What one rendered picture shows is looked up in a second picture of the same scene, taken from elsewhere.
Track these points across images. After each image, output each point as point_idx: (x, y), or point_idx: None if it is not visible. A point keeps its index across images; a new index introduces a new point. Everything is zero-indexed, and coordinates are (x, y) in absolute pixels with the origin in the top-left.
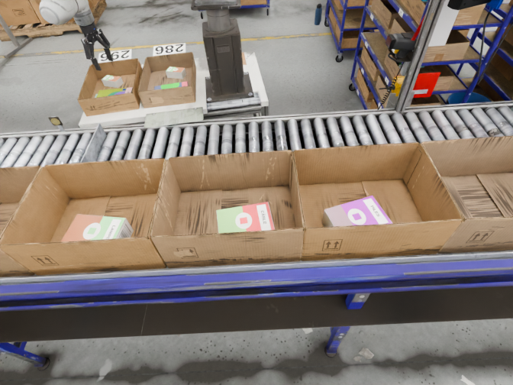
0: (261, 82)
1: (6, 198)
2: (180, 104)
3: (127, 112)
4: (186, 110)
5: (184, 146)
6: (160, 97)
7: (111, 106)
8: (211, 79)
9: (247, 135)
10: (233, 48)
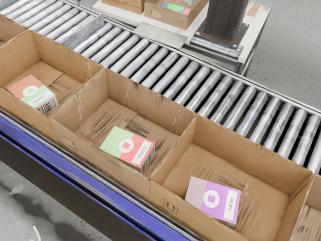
0: (253, 39)
1: (5, 38)
2: (173, 26)
3: (130, 13)
4: (173, 33)
5: (149, 62)
6: (159, 13)
7: (121, 3)
8: (207, 18)
9: None
10: (236, 0)
